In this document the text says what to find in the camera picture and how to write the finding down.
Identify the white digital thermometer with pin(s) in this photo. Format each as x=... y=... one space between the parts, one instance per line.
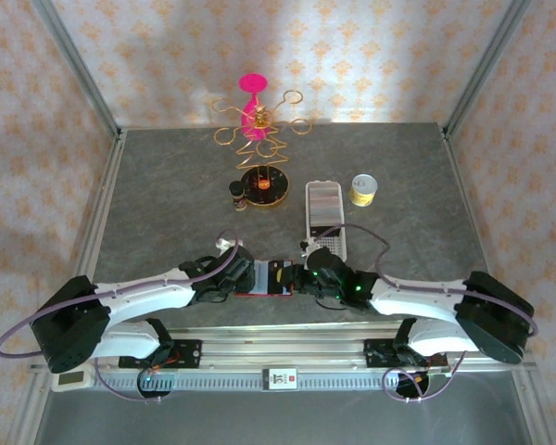
x=74 y=381

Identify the white label tag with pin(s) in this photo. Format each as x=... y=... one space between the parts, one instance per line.
x=280 y=379

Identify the pink wine glass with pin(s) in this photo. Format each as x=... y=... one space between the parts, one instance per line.
x=253 y=83

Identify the black credit card yellow print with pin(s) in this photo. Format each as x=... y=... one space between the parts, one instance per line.
x=280 y=266

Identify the stack of silver cards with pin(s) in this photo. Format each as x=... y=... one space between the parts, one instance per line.
x=325 y=204

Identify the small dark bottle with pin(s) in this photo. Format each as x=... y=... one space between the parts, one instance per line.
x=237 y=197

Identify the red card holder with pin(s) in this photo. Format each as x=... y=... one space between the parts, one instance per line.
x=261 y=278

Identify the dark credit card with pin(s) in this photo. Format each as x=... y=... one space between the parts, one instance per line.
x=322 y=231

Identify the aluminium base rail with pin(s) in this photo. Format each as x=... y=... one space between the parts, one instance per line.
x=282 y=345

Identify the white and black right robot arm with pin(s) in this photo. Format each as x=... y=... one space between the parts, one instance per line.
x=412 y=299

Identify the yellow tin can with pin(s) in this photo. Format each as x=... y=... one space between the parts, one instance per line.
x=363 y=194

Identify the aluminium table edge rail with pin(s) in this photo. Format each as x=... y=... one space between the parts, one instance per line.
x=460 y=185
x=105 y=185

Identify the white perforated card tray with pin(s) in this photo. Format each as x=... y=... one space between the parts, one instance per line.
x=329 y=245

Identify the aluminium frame post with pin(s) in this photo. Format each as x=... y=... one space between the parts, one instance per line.
x=486 y=65
x=78 y=65

